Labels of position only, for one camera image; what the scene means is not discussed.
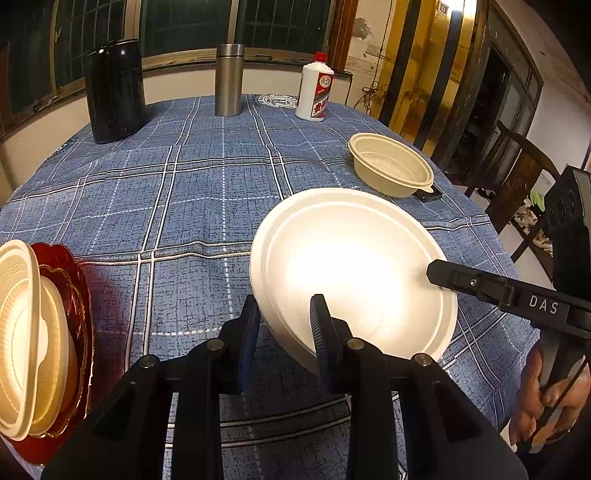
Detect large white round plate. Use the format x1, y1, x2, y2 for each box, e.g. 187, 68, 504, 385
249, 188, 458, 373

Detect red glass scalloped plate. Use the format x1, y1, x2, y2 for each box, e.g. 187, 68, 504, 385
11, 243, 96, 465

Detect person's right hand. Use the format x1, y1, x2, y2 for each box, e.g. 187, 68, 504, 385
509, 344, 590, 445

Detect dark wooden chair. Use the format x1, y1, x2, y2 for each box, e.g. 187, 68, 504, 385
462, 120, 563, 264

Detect cream plastic bowl stacked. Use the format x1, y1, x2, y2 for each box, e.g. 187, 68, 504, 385
1, 240, 77, 441

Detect white liquor bottle red cap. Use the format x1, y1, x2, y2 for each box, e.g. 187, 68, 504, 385
295, 52, 335, 122

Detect stainless steel thermos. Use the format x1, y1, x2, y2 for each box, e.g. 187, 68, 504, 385
215, 43, 245, 117

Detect black cylindrical canister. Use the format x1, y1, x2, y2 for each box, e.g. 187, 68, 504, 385
83, 39, 148, 144

